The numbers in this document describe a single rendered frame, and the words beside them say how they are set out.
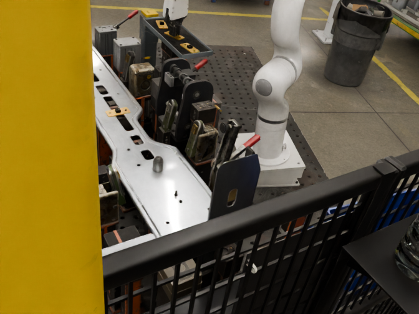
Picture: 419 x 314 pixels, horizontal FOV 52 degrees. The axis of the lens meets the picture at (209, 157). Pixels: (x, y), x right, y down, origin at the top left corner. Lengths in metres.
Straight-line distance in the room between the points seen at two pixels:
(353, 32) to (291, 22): 2.69
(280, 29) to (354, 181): 1.03
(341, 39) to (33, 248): 4.15
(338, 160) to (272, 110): 1.76
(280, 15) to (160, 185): 0.68
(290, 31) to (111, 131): 0.68
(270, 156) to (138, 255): 1.41
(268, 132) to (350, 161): 1.74
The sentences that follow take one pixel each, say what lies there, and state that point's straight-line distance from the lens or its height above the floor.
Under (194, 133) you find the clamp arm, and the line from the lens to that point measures 1.39.
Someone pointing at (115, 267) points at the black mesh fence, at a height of 1.55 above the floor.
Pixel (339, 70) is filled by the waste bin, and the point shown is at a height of 0.15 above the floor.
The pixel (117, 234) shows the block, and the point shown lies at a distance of 1.18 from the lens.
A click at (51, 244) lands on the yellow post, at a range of 0.18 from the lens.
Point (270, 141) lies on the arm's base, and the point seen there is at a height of 0.90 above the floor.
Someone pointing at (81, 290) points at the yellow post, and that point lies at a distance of 0.21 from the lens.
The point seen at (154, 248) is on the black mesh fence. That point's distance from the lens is 0.41.
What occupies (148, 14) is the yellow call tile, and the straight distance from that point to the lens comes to 2.03.
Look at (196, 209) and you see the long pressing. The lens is 1.23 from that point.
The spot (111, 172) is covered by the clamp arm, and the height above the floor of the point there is 1.11.
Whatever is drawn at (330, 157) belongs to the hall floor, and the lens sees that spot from 3.35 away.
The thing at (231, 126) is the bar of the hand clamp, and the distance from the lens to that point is 1.20.
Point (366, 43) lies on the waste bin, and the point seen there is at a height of 0.46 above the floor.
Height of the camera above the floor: 1.86
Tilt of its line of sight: 38 degrees down
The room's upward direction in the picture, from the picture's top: 9 degrees clockwise
